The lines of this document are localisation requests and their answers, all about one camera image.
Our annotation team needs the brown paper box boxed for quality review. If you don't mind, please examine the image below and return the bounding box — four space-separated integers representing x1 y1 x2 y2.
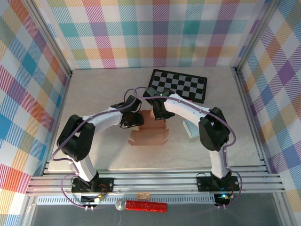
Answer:
127 110 170 147

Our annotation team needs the light blue paper box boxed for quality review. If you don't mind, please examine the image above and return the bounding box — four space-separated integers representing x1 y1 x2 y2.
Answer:
182 119 201 139

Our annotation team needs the black and grey checkerboard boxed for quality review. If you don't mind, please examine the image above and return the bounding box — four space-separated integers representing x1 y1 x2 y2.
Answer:
147 69 208 104

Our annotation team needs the red glitter toy microphone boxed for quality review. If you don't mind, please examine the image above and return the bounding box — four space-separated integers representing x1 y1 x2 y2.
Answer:
115 199 168 213

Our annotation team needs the aluminium front frame rail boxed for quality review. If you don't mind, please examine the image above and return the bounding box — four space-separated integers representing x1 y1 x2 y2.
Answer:
25 167 285 196

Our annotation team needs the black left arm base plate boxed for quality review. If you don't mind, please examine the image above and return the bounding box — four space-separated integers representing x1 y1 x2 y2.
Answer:
71 177 115 193

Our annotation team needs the aluminium side frame rail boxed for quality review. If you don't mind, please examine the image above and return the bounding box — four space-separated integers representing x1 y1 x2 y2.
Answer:
234 67 270 171
42 72 73 176

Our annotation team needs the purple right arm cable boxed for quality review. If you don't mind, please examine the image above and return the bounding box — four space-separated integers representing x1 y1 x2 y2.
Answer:
135 86 244 210

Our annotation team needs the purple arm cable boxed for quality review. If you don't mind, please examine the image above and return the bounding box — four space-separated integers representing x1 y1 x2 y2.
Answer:
135 86 244 210
51 87 142 210

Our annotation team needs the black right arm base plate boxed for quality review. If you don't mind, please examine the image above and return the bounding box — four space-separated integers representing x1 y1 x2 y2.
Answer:
196 175 240 192

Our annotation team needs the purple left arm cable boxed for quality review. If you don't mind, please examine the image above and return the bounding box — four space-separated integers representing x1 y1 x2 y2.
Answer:
51 87 142 210

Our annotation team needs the perforated white cable duct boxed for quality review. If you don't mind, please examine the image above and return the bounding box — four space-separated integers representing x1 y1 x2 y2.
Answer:
37 196 216 205

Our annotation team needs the aluminium frame post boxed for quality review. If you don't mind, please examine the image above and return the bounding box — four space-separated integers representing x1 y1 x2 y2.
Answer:
234 0 283 73
24 0 73 78

